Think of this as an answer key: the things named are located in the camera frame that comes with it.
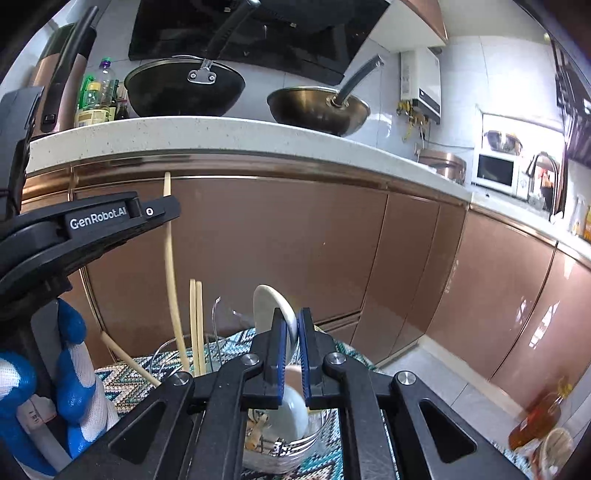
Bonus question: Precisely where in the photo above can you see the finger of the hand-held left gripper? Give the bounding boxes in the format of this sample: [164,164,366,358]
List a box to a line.
[137,195,182,232]

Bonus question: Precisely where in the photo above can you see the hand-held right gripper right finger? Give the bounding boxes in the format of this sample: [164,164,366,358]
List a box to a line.
[298,307,529,480]

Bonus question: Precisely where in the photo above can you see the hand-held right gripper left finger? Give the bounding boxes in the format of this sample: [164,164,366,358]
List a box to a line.
[55,307,284,480]

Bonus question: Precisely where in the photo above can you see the pink ceramic spoon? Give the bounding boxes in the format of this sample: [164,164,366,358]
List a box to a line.
[283,364,302,394]

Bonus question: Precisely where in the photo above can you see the white ceramic spoon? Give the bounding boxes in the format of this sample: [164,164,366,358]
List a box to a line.
[252,285,299,366]

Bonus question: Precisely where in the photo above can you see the light blue ceramic spoon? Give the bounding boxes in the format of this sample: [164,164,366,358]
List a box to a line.
[268,385,310,442]

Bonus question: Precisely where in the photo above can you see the bamboo chopstick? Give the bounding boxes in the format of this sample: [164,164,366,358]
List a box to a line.
[196,281,208,376]
[100,332,163,388]
[189,278,199,377]
[163,172,191,373]

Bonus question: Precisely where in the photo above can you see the clear plastic utensil holder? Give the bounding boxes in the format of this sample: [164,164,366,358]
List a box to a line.
[148,298,341,474]

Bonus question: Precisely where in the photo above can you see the person's left hand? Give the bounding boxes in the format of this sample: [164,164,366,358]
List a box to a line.
[0,298,121,477]

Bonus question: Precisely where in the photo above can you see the white stone countertop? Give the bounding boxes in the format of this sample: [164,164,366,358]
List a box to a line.
[27,115,591,261]

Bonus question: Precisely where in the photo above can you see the dark sauce bottle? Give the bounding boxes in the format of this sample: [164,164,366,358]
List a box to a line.
[112,82,131,121]

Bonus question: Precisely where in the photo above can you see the brown kitchen cabinets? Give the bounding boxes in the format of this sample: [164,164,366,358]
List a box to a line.
[21,152,591,412]

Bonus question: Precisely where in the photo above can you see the black wok with lid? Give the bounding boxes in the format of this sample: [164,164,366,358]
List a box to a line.
[124,0,263,119]

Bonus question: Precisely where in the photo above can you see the yellow label oil bottle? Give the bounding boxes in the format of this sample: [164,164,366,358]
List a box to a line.
[75,80,110,128]

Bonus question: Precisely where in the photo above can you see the clear bottle purple cap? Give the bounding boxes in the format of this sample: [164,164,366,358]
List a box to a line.
[98,57,117,112]

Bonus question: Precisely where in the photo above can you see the zigzag knitted table cloth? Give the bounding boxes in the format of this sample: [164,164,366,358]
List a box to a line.
[95,327,403,480]

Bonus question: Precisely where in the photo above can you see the steel wok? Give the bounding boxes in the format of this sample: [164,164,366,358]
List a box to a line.
[266,54,385,138]

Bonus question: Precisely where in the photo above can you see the black range hood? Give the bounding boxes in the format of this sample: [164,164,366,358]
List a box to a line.
[128,0,391,86]

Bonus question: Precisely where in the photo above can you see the copper rice cooker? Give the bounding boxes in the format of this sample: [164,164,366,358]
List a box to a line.
[417,148,467,184]

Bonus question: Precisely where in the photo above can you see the amber oil bottle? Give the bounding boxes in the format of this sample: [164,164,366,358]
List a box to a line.
[508,377,572,451]

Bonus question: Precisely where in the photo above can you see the white microwave oven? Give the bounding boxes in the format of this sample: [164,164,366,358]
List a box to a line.
[474,152,519,195]

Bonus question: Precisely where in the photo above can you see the white water heater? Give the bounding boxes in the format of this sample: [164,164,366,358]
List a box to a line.
[399,46,442,125]

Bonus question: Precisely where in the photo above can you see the steel mixing bowl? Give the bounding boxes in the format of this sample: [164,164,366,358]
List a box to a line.
[483,130,524,156]

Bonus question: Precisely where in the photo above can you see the dark dish rack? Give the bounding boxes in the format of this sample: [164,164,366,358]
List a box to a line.
[549,31,591,168]

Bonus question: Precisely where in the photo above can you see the copper kettle black handle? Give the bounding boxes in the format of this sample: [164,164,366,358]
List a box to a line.
[29,6,100,136]

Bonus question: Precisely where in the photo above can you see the yellow gas hoses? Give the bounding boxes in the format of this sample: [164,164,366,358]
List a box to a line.
[396,100,433,142]

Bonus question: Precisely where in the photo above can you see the brown wall cabinet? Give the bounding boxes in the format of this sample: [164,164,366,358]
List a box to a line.
[401,0,450,47]

